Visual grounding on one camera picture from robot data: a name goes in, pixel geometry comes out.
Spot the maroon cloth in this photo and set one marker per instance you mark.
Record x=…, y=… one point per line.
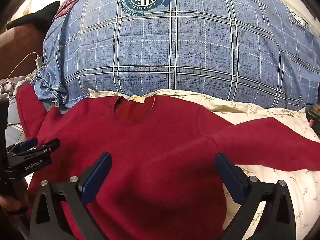
x=75, y=2

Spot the black cloth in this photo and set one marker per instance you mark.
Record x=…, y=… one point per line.
x=37, y=16

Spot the white leaf-print pillow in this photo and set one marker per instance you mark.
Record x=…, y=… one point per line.
x=275, y=192

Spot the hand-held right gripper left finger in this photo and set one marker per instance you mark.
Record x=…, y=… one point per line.
x=98, y=177

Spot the red knit sweater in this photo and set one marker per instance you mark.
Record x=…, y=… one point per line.
x=155, y=160

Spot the white charger plug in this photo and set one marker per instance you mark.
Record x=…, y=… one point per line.
x=39, y=60

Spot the person's left hand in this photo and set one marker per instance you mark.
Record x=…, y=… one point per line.
x=12, y=204

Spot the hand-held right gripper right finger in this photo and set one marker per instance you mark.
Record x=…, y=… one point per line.
x=232, y=180

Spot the blue plaid duvet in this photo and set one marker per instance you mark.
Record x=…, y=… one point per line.
x=175, y=55

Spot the grey star print blanket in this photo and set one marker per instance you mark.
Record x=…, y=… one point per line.
x=7, y=87

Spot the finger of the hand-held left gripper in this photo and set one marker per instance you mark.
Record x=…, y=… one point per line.
x=25, y=144
x=47, y=144

